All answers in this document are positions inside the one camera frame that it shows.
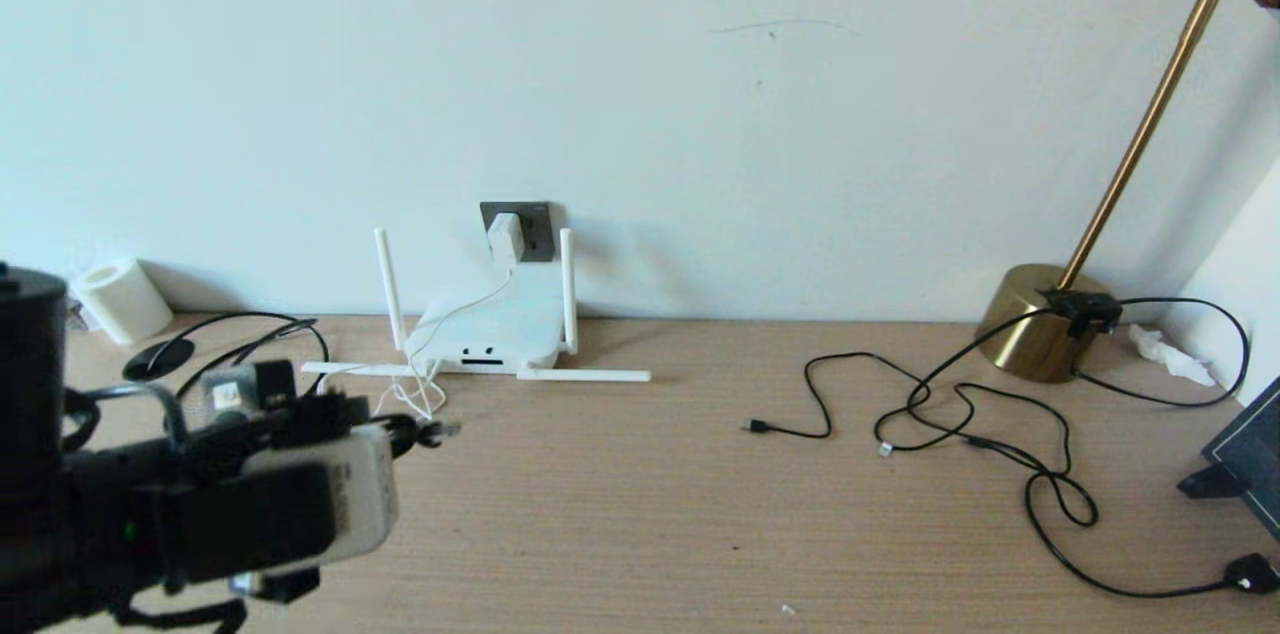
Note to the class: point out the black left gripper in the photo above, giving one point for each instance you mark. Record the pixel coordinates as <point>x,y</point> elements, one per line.
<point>320,414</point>

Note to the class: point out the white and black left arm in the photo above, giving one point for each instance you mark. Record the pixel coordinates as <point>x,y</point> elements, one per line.
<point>300,514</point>

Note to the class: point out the white router with antennas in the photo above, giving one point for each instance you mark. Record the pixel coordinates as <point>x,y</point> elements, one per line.
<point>500,324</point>

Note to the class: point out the black round desk grommet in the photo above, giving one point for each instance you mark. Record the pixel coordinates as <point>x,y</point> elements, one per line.
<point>158,359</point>

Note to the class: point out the white paper roll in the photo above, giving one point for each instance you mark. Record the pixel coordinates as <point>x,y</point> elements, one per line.
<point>122,302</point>

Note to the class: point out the clear plastic jar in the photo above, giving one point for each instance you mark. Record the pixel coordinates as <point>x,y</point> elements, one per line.
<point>78,314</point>

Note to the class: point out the brass desk lamp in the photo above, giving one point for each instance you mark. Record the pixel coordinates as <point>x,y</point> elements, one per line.
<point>1030,324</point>

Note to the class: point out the crumpled white tissue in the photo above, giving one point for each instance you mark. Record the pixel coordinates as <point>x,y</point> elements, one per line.
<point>1168,354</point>

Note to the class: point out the black clip stand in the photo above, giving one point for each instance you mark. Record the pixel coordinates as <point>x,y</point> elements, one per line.
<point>1212,482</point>

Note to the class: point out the dark teal printed box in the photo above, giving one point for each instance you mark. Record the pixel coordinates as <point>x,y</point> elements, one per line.
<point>1255,459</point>

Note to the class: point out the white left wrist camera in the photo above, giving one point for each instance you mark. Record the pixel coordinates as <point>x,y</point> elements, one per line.
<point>230,394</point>

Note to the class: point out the grey wall socket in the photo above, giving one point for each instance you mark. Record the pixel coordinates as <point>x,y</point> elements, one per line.
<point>540,224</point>

